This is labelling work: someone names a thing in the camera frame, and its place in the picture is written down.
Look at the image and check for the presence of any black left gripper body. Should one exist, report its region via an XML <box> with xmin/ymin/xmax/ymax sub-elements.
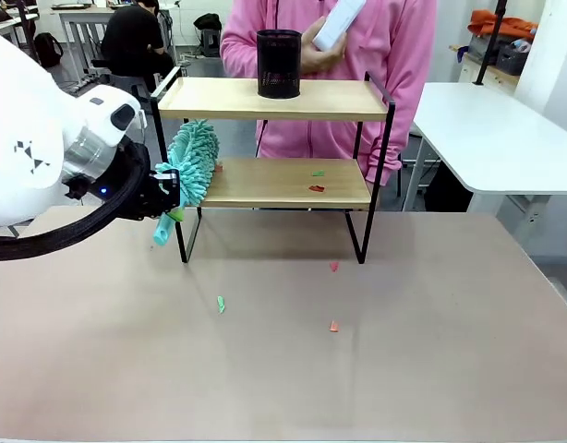
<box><xmin>124</xmin><ymin>168</ymin><xmax>166</xmax><ymax>222</ymax></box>

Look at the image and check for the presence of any teal chenille duster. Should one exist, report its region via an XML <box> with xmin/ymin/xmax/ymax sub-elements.
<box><xmin>151</xmin><ymin>118</ymin><xmax>222</xmax><ymax>247</ymax></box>

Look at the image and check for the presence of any black mesh pen cup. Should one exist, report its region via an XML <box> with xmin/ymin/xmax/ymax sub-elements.
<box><xmin>256</xmin><ymin>28</ymin><xmax>303</xmax><ymax>100</ymax></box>

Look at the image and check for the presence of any light grey rectangular box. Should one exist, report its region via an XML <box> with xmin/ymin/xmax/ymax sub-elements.
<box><xmin>311</xmin><ymin>0</ymin><xmax>368</xmax><ymax>52</ymax></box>

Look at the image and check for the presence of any person's right hand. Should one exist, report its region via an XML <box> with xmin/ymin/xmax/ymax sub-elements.
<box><xmin>301</xmin><ymin>34</ymin><xmax>349</xmax><ymax>76</ymax></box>

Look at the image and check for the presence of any dark stool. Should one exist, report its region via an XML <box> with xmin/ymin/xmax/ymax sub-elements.
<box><xmin>200</xmin><ymin>29</ymin><xmax>221</xmax><ymax>58</ymax></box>

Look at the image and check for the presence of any seated person in black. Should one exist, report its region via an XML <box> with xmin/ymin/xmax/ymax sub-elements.
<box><xmin>100</xmin><ymin>0</ymin><xmax>175</xmax><ymax>78</ymax></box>

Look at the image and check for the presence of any black bag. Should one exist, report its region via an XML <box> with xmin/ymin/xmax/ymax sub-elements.
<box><xmin>193</xmin><ymin>13</ymin><xmax>223</xmax><ymax>32</ymax></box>

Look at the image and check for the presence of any black backpack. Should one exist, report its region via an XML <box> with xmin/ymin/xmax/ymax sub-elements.
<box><xmin>33</xmin><ymin>31</ymin><xmax>65</xmax><ymax>70</ymax></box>

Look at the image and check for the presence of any white desk with grey legs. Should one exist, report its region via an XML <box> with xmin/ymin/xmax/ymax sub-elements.
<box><xmin>49</xmin><ymin>3</ymin><xmax>116</xmax><ymax>70</ymax></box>

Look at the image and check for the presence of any person in pink hoodie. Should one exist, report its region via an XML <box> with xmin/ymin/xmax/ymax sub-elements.
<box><xmin>219</xmin><ymin>0</ymin><xmax>439</xmax><ymax>186</ymax></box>

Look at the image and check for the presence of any large white table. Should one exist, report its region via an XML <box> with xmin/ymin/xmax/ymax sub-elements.
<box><xmin>403</xmin><ymin>81</ymin><xmax>567</xmax><ymax>213</ymax></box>

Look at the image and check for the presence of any low wooden white cabinet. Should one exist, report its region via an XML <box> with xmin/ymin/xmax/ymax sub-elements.
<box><xmin>449</xmin><ymin>43</ymin><xmax>521</xmax><ymax>96</ymax></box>

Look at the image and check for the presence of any black stand pole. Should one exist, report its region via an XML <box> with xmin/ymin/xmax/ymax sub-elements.
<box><xmin>474</xmin><ymin>0</ymin><xmax>510</xmax><ymax>87</ymax></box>

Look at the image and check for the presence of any black storage crate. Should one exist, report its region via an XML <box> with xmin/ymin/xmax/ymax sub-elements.
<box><xmin>494</xmin><ymin>42</ymin><xmax>528</xmax><ymax>77</ymax></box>

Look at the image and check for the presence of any orange cloth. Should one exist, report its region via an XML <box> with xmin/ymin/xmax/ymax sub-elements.
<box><xmin>466</xmin><ymin>10</ymin><xmax>539</xmax><ymax>42</ymax></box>

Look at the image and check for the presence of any black braided cable sleeve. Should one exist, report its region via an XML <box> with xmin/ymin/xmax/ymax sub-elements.
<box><xmin>0</xmin><ymin>143</ymin><xmax>151</xmax><ymax>262</ymax></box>

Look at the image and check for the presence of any floor power strip with cables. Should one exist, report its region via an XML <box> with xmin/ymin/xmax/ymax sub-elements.
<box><xmin>56</xmin><ymin>76</ymin><xmax>100</xmax><ymax>96</ymax></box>

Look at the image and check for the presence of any two-tier wooden black-frame shelf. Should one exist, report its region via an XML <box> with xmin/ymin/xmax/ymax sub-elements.
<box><xmin>149</xmin><ymin>66</ymin><xmax>397</xmax><ymax>266</ymax></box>

